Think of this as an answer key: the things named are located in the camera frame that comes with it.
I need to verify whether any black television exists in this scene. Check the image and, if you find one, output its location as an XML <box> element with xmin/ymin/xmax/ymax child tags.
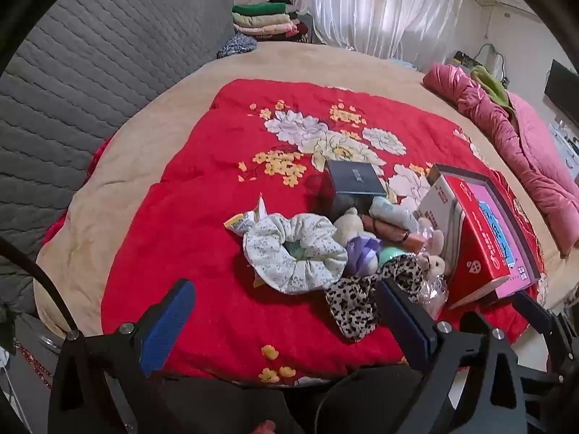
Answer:
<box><xmin>544</xmin><ymin>59</ymin><xmax>579</xmax><ymax>127</ymax></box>

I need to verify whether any leopard print scrunchie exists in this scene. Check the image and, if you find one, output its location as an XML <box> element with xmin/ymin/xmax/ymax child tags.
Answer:
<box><xmin>325</xmin><ymin>253</ymin><xmax>428</xmax><ymax>342</ymax></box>

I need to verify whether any white curtain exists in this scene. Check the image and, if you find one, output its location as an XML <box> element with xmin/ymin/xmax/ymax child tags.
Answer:
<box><xmin>294</xmin><ymin>0</ymin><xmax>469</xmax><ymax>71</ymax></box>

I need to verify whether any dark patterned cloth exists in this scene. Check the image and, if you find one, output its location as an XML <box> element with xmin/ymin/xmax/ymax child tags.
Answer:
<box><xmin>217</xmin><ymin>31</ymin><xmax>258</xmax><ymax>59</ymax></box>

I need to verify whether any white floral scrunchie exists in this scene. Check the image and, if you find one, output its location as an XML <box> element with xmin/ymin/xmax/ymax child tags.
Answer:
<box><xmin>243</xmin><ymin>213</ymin><xmax>349</xmax><ymax>294</ymax></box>

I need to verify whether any red bead string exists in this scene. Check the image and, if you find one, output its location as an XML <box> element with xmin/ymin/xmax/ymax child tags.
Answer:
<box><xmin>18</xmin><ymin>346</ymin><xmax>52</xmax><ymax>390</ymax></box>

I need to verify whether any pink quilt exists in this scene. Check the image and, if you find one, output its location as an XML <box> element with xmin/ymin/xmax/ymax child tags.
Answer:
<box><xmin>423</xmin><ymin>63</ymin><xmax>579</xmax><ymax>258</ymax></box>

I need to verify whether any green egg sponge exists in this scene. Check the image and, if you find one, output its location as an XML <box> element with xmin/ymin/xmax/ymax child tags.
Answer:
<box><xmin>377</xmin><ymin>246</ymin><xmax>405</xmax><ymax>267</ymax></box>

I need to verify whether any clear plastic bag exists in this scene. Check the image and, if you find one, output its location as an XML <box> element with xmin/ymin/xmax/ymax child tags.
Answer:
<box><xmin>416</xmin><ymin>276</ymin><xmax>449</xmax><ymax>319</ymax></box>

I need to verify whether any yellow snack packet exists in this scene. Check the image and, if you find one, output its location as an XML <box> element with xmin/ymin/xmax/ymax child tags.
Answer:
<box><xmin>224</xmin><ymin>193</ymin><xmax>269</xmax><ymax>237</ymax></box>

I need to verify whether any shallow grey pink box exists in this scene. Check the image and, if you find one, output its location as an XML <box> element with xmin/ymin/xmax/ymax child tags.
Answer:
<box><xmin>427</xmin><ymin>163</ymin><xmax>544</xmax><ymax>301</ymax></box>

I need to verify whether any red floral blanket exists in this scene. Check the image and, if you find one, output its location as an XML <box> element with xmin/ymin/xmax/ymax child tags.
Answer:
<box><xmin>43</xmin><ymin>79</ymin><xmax>550</xmax><ymax>387</ymax></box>

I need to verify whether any grey quilted cover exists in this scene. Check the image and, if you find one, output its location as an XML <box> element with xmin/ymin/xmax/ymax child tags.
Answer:
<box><xmin>0</xmin><ymin>0</ymin><xmax>236</xmax><ymax>317</ymax></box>

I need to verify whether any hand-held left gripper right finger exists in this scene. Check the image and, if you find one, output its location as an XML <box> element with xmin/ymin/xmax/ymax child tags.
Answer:
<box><xmin>375</xmin><ymin>278</ymin><xmax>530</xmax><ymax>434</ymax></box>

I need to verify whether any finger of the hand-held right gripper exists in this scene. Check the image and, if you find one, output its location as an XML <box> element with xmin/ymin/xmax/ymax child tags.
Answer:
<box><xmin>513</xmin><ymin>290</ymin><xmax>555</xmax><ymax>341</ymax></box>

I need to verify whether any beige bed sheet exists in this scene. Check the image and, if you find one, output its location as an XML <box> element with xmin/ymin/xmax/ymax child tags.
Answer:
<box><xmin>34</xmin><ymin>41</ymin><xmax>571</xmax><ymax>340</ymax></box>

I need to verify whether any white blue tissue pack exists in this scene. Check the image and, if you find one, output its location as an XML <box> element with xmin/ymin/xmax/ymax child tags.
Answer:
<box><xmin>368</xmin><ymin>196</ymin><xmax>421</xmax><ymax>232</ymax></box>

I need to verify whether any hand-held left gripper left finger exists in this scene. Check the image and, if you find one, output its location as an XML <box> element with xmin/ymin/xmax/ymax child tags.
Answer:
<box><xmin>47</xmin><ymin>279</ymin><xmax>197</xmax><ymax>434</ymax></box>

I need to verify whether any beige plush bear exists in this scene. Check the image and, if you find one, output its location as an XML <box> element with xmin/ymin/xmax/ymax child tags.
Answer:
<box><xmin>335</xmin><ymin>208</ymin><xmax>381</xmax><ymax>276</ymax></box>

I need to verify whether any beige folded cloth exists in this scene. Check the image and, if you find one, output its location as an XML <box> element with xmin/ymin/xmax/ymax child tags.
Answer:
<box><xmin>233</xmin><ymin>13</ymin><xmax>291</xmax><ymax>28</ymax></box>

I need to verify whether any red white box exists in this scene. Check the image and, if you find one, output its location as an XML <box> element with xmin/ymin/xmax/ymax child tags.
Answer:
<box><xmin>416</xmin><ymin>174</ymin><xmax>512</xmax><ymax>310</ymax></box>

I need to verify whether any black cable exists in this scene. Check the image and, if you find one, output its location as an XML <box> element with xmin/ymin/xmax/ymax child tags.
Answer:
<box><xmin>0</xmin><ymin>235</ymin><xmax>80</xmax><ymax>337</ymax></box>

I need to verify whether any green tissue packet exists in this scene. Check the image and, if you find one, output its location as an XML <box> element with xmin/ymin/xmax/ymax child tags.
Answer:
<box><xmin>283</xmin><ymin>241</ymin><xmax>310</xmax><ymax>260</ymax></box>

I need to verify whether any dark blue box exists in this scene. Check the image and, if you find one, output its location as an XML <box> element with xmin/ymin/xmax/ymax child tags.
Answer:
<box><xmin>317</xmin><ymin>159</ymin><xmax>389</xmax><ymax>222</ymax></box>

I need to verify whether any green folded cloth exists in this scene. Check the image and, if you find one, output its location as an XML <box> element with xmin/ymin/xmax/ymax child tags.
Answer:
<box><xmin>233</xmin><ymin>3</ymin><xmax>288</xmax><ymax>16</ymax></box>

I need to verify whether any pink folded cloth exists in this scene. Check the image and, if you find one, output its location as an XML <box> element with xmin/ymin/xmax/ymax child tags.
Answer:
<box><xmin>235</xmin><ymin>22</ymin><xmax>299</xmax><ymax>38</ymax></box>

